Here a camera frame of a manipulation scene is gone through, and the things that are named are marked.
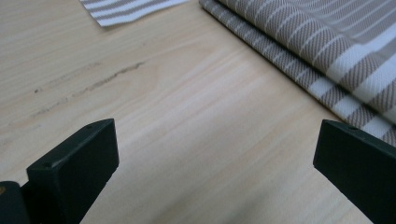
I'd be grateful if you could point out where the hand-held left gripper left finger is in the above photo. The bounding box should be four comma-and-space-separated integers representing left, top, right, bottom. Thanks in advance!
25, 118, 120, 224

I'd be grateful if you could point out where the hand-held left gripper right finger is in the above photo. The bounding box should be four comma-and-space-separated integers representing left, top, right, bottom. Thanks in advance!
312, 119, 396, 224

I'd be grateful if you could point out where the grey white striped cloth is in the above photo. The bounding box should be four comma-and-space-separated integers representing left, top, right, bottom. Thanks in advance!
78, 0, 396, 147

